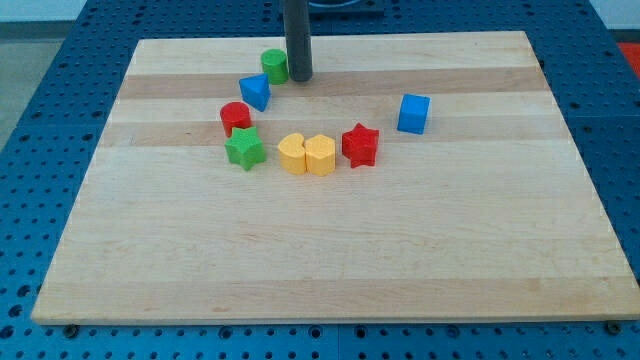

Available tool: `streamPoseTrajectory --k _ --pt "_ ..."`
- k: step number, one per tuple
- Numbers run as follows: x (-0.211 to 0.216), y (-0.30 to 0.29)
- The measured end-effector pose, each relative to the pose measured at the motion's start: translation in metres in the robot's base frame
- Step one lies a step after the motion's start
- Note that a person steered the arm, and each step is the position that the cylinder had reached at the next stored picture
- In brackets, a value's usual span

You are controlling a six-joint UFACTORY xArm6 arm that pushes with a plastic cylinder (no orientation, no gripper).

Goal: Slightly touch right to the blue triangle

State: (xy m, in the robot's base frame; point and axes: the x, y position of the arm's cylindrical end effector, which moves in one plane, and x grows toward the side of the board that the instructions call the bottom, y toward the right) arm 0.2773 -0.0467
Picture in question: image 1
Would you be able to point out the green cylinder block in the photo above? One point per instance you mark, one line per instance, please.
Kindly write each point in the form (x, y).
(274, 65)

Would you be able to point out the yellow hexagon block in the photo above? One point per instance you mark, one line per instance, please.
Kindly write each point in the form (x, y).
(320, 155)

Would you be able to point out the yellow heart block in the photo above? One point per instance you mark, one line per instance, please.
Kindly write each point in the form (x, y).
(292, 154)

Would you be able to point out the red cylinder block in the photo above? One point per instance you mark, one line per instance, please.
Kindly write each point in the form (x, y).
(235, 115)

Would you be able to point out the blue triangle block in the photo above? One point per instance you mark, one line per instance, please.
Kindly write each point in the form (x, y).
(255, 91)

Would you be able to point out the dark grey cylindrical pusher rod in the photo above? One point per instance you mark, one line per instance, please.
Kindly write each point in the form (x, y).
(297, 32)

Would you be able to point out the red star block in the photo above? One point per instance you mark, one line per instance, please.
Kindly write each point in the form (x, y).
(360, 146)

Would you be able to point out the green star block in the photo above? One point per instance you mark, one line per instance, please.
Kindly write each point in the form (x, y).
(245, 148)

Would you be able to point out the light wooden board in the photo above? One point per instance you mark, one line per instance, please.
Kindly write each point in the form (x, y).
(488, 216)

